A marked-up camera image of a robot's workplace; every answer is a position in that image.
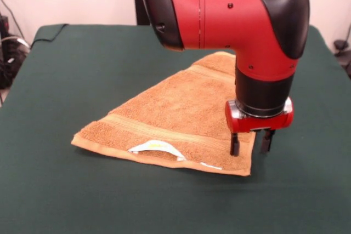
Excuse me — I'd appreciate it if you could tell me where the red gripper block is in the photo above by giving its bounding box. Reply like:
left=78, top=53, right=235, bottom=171
left=225, top=98, right=295, bottom=157

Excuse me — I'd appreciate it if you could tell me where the black wall power strip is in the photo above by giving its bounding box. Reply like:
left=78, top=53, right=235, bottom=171
left=0, top=14, right=10, bottom=37

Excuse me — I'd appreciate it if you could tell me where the bundle of dark cables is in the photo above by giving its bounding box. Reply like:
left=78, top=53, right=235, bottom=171
left=0, top=35, right=31, bottom=89

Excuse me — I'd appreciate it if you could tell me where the tan terry towel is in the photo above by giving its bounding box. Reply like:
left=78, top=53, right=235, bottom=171
left=71, top=51, right=257, bottom=176

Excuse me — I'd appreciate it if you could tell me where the dark green table cloth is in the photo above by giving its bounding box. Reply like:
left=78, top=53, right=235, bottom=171
left=0, top=23, right=351, bottom=234

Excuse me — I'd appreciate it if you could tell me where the black power adapter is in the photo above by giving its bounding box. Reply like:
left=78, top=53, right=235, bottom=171
left=333, top=40, right=348, bottom=56

